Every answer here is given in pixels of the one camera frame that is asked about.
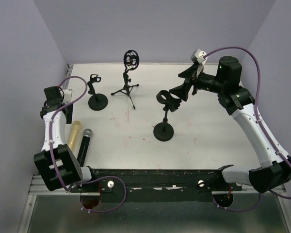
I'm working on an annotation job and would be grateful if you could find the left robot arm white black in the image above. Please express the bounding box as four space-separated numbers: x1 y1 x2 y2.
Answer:
33 86 98 192

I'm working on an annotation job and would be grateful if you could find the black round-base stand front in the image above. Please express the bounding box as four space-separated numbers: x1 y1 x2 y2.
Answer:
87 74 108 111

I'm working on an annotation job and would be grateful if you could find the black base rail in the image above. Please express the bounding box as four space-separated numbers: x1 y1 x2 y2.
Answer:
61 167 242 203

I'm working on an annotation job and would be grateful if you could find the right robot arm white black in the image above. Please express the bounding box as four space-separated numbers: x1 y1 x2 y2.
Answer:
169 56 291 193

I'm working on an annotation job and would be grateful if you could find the black round-base stand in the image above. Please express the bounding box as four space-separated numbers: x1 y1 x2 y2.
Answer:
87 74 108 111
153 90 181 142

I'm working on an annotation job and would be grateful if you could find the silver grey mesh microphone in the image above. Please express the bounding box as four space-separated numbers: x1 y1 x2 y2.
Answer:
77 129 93 167

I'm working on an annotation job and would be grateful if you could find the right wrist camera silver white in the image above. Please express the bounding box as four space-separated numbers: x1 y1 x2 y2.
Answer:
191 49 207 77

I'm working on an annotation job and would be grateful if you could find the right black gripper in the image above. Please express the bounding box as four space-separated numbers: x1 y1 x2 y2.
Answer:
169 63 226 101

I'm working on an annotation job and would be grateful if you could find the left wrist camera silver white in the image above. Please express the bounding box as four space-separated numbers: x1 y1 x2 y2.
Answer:
63 89 73 104

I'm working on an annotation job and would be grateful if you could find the beige gold microphone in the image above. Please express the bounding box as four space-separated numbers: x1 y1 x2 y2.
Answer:
68 121 82 150

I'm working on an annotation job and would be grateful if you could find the black tripod stand shock mount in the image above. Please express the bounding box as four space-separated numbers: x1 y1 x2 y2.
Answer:
111 50 140 110

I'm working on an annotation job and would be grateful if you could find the wrist camera silver white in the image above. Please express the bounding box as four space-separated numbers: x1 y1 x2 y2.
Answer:
191 49 207 77
63 89 73 104

